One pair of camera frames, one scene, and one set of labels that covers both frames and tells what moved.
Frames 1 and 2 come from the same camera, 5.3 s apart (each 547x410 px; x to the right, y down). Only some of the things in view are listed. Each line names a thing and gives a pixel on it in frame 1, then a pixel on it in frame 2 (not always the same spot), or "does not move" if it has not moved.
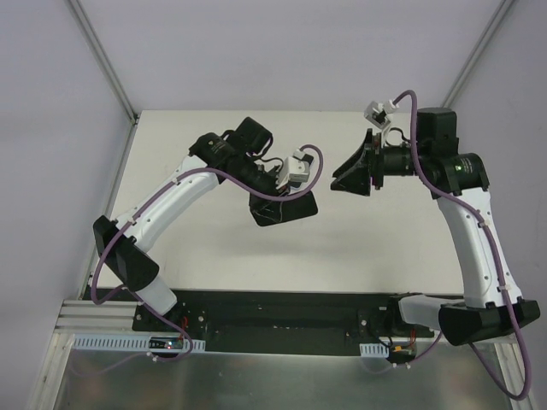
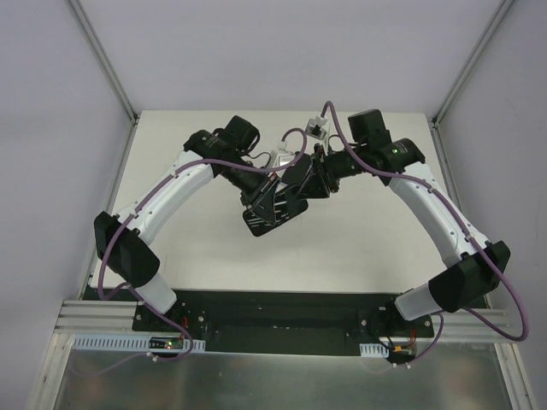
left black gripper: x=265 y=197 -> x=260 y=194
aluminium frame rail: x=88 y=317 does not move
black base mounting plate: x=285 y=322 does not move
